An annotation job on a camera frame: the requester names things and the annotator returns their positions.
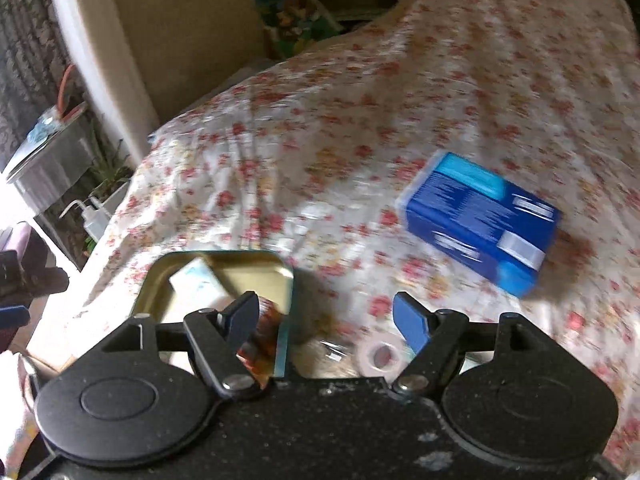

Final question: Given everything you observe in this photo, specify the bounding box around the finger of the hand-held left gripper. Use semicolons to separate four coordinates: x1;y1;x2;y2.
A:
0;307;32;352

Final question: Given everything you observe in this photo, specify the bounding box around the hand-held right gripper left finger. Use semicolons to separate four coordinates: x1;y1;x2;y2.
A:
92;291;261;399

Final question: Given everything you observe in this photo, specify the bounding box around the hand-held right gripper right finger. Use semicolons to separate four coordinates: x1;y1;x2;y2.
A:
390;291;549;397

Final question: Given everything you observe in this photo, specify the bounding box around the orange brown packet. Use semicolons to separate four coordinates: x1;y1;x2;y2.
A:
236;297;283;377

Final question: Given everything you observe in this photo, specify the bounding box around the gold tin tray teal rim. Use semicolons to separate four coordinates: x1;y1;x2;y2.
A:
134;249;297;377

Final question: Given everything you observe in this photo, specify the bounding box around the white tape roll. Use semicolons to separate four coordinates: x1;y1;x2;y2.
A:
356;341;398;376

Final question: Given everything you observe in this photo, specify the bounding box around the white tissue pack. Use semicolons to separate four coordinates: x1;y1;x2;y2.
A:
168;256;237;312

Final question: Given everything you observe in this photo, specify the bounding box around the white squeeze bottle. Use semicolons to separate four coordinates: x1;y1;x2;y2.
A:
59;199;110;242

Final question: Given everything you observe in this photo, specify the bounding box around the pink cloth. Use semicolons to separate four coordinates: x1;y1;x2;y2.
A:
0;351;47;480

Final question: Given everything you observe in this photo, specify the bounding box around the white planter with plant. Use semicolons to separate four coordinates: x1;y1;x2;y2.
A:
87;125;135;223

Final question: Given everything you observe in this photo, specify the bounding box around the blue tissue box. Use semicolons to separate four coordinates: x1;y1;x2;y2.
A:
395;151;564;299

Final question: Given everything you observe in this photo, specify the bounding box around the glass side table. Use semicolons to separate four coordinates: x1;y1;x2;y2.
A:
1;104;98;261

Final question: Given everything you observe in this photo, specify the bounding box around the floral bed blanket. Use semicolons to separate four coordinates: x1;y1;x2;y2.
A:
30;0;640;463

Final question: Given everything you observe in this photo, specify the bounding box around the beige headboard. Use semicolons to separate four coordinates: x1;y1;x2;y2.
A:
102;0;268;122

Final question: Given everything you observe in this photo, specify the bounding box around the colourful picture book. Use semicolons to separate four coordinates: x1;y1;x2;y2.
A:
251;0;345;60

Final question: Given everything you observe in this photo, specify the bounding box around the orange cable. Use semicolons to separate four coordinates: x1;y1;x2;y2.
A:
56;64;90;117

